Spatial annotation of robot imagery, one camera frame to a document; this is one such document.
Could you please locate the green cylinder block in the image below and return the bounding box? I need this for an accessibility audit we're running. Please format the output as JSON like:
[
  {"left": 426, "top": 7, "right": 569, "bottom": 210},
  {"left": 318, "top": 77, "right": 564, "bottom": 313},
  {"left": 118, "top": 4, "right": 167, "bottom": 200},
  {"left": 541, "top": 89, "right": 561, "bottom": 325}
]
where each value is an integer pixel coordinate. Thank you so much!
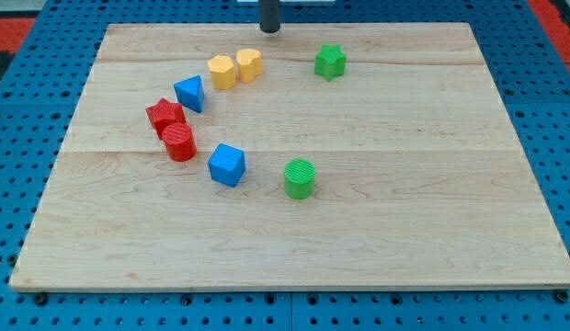
[{"left": 284, "top": 158, "right": 315, "bottom": 200}]

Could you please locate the blue cube block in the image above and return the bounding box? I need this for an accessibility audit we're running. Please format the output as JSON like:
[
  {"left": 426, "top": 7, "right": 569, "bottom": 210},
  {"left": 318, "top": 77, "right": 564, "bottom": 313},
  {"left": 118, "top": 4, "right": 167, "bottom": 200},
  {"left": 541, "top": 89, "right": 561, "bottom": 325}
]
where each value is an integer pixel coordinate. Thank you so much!
[{"left": 208, "top": 143, "right": 245, "bottom": 187}]

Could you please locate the red cylinder block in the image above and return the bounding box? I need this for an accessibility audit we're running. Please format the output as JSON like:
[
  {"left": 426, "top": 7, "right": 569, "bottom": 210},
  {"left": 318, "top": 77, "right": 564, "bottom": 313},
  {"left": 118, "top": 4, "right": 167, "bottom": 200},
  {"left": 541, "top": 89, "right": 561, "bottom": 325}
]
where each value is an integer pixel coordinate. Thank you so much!
[{"left": 162, "top": 123, "right": 197, "bottom": 162}]

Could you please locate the yellow hexagon block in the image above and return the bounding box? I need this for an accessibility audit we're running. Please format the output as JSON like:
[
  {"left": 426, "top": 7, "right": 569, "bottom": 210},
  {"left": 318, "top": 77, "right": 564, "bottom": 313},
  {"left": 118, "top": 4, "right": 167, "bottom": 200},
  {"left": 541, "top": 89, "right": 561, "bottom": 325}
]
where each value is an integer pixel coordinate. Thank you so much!
[{"left": 207, "top": 55, "right": 236, "bottom": 90}]

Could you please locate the yellow heart block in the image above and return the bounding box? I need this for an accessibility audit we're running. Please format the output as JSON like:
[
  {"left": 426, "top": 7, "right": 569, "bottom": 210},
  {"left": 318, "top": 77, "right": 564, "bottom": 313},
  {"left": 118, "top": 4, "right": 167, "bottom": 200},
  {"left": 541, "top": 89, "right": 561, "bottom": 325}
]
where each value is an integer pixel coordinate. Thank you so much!
[{"left": 236, "top": 49, "right": 263, "bottom": 83}]

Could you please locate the green star block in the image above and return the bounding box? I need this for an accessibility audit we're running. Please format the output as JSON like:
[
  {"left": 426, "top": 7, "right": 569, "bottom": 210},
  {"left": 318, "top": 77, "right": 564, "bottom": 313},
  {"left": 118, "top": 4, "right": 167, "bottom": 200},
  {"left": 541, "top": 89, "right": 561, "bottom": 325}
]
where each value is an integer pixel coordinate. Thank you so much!
[{"left": 313, "top": 44, "right": 347, "bottom": 81}]

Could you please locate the blue triangle block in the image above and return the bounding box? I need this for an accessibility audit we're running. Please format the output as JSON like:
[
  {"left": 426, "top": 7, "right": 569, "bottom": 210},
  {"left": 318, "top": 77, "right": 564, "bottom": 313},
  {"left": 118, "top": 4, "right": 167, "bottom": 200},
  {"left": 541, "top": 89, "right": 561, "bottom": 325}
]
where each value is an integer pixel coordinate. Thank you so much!
[{"left": 174, "top": 75, "right": 205, "bottom": 113}]

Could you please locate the red star block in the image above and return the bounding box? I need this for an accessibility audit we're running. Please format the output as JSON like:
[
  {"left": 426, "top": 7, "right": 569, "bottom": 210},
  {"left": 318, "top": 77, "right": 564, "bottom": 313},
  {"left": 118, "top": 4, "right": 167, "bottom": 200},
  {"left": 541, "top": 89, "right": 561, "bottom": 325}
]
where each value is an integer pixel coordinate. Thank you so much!
[{"left": 145, "top": 98, "right": 187, "bottom": 140}]

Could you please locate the wooden board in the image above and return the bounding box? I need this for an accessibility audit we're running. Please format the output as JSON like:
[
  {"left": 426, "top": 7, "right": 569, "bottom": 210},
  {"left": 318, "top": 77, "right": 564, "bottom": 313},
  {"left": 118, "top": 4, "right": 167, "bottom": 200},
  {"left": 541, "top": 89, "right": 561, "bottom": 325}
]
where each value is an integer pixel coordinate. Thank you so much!
[{"left": 10, "top": 23, "right": 570, "bottom": 292}]

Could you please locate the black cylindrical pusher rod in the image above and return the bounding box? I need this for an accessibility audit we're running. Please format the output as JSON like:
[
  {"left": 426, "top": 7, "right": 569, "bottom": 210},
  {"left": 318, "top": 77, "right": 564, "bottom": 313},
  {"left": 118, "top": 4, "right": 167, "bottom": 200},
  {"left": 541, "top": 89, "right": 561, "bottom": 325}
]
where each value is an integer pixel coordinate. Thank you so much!
[{"left": 258, "top": 0, "right": 280, "bottom": 34}]

